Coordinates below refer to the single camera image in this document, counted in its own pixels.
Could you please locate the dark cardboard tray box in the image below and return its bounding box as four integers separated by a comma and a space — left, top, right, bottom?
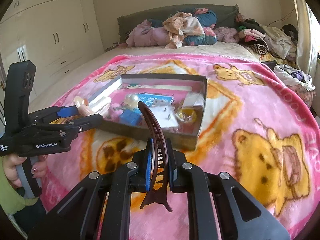
88, 74, 207, 150

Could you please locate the left hand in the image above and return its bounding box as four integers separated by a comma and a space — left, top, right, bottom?
2, 153, 48, 188

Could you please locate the pink book in box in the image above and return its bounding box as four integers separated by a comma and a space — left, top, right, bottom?
104, 83, 197, 134

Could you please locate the clothes pile by window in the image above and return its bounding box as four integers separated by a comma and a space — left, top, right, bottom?
236, 14, 298, 61

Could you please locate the pink cartoon bear blanket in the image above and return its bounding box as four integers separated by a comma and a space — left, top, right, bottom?
41, 54, 319, 239

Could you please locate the white curtain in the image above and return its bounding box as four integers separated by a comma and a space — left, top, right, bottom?
294, 0, 319, 80

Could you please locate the white earring card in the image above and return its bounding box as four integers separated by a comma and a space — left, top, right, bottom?
150, 106, 178, 129

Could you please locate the pile of bedding and clothes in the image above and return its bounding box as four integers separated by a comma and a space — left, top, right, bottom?
126, 8, 240, 49

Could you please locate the blue small box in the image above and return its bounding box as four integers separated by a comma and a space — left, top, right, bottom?
119, 109, 142, 126

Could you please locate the green left sleeve forearm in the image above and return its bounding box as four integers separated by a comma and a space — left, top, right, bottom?
0, 157, 39, 215

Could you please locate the beige bed sheet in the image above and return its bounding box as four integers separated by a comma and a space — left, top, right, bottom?
29, 42, 259, 112

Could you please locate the pearl hair accessory bag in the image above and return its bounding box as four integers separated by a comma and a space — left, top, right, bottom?
124, 94, 140, 110

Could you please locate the brown banana hair clip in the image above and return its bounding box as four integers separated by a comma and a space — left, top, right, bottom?
138, 101, 172, 212

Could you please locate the dark green headboard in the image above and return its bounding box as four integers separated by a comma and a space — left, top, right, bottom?
117, 3, 239, 43

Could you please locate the pink fluffy hair clip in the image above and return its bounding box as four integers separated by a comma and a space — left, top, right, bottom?
107, 107, 123, 122

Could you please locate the cream wardrobe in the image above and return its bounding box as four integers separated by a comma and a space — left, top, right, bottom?
1, 0, 104, 100

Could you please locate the beige spiral hair tie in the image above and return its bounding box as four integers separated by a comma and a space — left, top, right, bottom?
74, 96, 97, 118

